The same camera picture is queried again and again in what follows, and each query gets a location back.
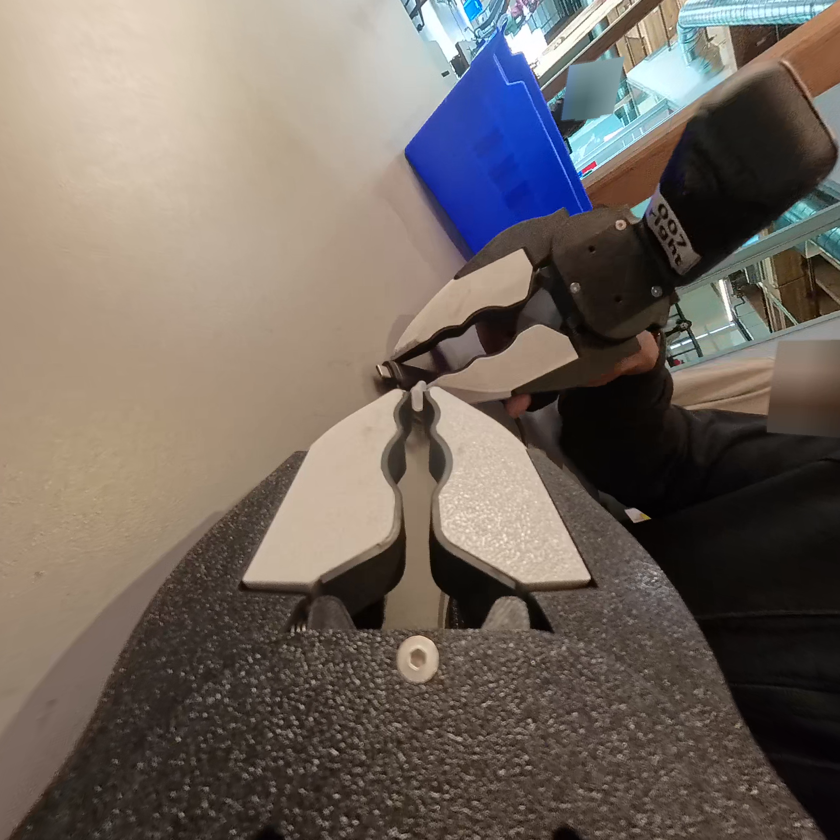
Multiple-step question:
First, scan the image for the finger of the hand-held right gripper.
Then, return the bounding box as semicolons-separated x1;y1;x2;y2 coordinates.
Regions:
420;325;581;406
391;247;546;371

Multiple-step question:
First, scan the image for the wooden support post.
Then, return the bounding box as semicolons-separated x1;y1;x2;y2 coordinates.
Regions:
583;0;840;211

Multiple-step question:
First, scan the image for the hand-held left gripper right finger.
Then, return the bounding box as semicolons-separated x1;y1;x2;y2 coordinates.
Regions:
425;386;593;614

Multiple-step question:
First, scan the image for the person's right hand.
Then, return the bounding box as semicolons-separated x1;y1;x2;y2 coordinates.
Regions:
504;331;673;421

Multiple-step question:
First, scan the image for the silver spiral air duct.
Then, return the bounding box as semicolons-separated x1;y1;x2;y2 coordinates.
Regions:
676;0;815;30

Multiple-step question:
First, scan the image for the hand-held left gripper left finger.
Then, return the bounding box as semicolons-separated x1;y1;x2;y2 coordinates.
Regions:
241;388;413;619

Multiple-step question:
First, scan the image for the blue plastic bin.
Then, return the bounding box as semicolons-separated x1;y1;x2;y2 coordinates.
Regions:
403;26;595;260

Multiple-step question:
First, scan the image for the person's black clothing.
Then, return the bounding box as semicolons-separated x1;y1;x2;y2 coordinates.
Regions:
591;453;840;840

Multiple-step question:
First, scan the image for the person's right forearm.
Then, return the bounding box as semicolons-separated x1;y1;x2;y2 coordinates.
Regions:
558;367;840;519

